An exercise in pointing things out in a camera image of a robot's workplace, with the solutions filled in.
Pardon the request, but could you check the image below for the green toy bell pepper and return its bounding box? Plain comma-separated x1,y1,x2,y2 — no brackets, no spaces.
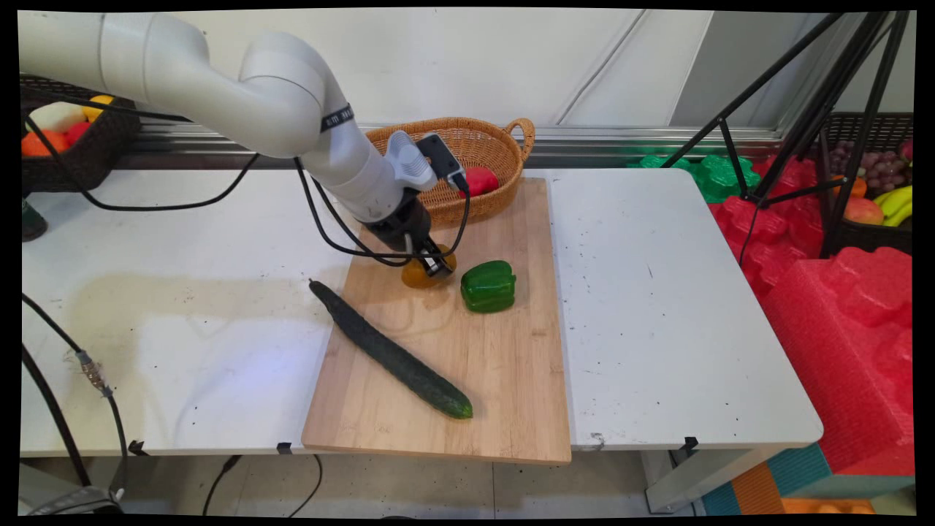
460,260,517,315

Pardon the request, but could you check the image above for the yellow-brown toy fruit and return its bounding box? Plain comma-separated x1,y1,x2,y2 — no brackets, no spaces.
401,245,458,289

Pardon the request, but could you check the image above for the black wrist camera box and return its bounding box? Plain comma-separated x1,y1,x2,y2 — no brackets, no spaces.
416,134,469,195

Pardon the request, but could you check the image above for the grey bag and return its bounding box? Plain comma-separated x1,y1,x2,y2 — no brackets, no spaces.
18,484,125,516

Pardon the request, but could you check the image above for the black floor cable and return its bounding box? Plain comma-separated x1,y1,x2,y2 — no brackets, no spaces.
289,454,324,518
202,454,243,517

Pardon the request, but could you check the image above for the woven wicker basket with handles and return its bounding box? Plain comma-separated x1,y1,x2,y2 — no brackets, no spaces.
365,117,536,227

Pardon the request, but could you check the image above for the dark round object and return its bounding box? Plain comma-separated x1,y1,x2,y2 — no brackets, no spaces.
20,197,49,243

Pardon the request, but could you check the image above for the green foam mat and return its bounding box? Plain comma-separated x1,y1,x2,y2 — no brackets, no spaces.
627,148,762,205

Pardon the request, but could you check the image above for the wooden cutting board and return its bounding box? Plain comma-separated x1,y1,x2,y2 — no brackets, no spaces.
302,178,573,465

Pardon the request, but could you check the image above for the long dark green cucumber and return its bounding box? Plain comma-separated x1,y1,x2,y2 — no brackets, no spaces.
308,279,474,420

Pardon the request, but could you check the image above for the metal wall rail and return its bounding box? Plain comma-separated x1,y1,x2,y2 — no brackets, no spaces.
139,123,786,170

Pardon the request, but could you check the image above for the white table leg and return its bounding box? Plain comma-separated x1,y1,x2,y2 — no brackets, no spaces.
643,446,790,514

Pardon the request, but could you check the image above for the pale yellow toy melon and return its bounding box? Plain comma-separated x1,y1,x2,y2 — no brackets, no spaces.
28,102,87,134

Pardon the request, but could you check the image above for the black plastic crate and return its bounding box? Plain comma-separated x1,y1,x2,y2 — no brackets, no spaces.
817,112,915,256

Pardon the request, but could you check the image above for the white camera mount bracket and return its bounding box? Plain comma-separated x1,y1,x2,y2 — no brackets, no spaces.
385,130,439,193

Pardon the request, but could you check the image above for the large red foam mat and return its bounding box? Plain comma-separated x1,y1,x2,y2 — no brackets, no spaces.
760,247,915,476

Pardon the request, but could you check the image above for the black woven fruit basket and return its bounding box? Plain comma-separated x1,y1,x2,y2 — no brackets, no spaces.
20,75,142,195

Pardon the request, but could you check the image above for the thick black cable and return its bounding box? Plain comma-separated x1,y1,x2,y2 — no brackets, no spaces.
20,343,93,488

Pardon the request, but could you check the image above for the red foam mat pile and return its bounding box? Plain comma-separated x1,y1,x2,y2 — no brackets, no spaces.
707,155,833,297

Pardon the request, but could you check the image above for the purple toy grapes bunch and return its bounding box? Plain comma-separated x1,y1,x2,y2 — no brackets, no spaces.
829,140,911,194

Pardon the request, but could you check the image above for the black cable with metal connector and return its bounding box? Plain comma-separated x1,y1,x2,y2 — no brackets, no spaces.
20,292,130,498

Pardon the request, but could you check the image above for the black camera tripod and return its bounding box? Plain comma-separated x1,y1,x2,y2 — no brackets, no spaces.
661,11,911,260

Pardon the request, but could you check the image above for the peach coloured toy fruit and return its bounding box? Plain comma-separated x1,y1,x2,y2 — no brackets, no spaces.
845,196,885,226

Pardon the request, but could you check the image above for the red toy bell pepper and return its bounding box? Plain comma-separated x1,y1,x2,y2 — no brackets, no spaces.
459,167,500,199

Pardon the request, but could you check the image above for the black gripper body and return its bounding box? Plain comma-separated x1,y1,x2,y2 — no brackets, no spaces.
363,196,433,256

